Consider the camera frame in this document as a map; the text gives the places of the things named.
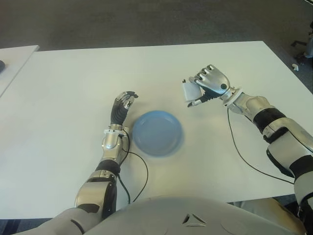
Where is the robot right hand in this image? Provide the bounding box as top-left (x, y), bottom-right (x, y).
top-left (187, 65), bottom-right (232, 108)

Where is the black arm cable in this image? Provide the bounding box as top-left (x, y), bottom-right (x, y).
top-left (116, 129), bottom-right (149, 204)
top-left (227, 107), bottom-right (295, 184)

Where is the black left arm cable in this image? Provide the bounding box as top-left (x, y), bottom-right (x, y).
top-left (116, 129), bottom-right (149, 204)

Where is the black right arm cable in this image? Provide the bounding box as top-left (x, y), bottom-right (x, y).
top-left (227, 107), bottom-right (295, 184)

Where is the white square charger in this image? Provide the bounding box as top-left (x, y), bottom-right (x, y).
top-left (181, 78), bottom-right (202, 103)

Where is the grey robot torso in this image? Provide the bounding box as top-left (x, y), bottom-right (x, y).
top-left (83, 195), bottom-right (306, 235)

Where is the blue round plate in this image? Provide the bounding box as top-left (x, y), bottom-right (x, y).
top-left (132, 110), bottom-right (184, 157)

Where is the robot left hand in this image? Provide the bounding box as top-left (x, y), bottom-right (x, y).
top-left (111, 91), bottom-right (140, 125)

